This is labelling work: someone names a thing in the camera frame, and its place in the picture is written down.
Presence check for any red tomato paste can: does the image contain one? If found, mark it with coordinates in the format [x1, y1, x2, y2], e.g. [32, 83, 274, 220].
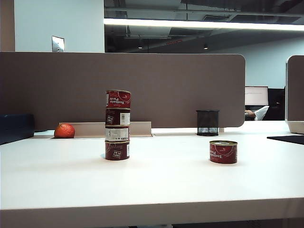
[209, 140, 238, 164]
[105, 90, 132, 109]

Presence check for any dark red barcode label can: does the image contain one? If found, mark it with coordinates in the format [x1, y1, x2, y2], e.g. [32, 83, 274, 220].
[105, 108, 131, 126]

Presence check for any white label tomato can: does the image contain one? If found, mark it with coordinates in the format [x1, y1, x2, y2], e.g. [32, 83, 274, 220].
[105, 125, 130, 143]

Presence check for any dark red tomato can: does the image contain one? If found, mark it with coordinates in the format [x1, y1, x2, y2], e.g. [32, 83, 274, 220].
[104, 140, 131, 161]

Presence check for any brown desk divider panel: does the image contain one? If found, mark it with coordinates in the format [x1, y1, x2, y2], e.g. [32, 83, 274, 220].
[0, 52, 246, 131]

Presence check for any black mesh pen holder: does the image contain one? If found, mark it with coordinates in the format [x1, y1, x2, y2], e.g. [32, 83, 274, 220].
[196, 109, 220, 137]

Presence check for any orange fruit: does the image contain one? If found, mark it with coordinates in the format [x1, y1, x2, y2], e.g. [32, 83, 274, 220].
[54, 123, 76, 139]

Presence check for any long ceiling light strip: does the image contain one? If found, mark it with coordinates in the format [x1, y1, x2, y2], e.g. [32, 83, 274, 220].
[104, 18, 304, 32]

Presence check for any white computer monitor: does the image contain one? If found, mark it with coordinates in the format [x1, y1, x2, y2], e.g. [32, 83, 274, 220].
[245, 86, 269, 106]

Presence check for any person in white shirt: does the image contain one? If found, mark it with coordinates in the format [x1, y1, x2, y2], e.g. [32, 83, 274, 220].
[245, 105, 270, 121]

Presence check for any dark blue box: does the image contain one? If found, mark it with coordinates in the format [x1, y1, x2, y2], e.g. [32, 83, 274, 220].
[0, 114, 36, 145]

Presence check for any black mouse pad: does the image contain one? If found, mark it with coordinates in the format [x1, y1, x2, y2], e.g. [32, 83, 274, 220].
[266, 135, 304, 145]

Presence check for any brown white-rimmed divider panel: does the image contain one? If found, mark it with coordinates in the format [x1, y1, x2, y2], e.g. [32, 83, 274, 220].
[285, 55, 304, 122]

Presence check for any beige cable tray lid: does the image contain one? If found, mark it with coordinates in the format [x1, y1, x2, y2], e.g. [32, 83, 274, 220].
[59, 121, 152, 137]

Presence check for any metal wall switch plate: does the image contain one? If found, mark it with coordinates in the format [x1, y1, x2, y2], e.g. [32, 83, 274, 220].
[51, 35, 66, 52]

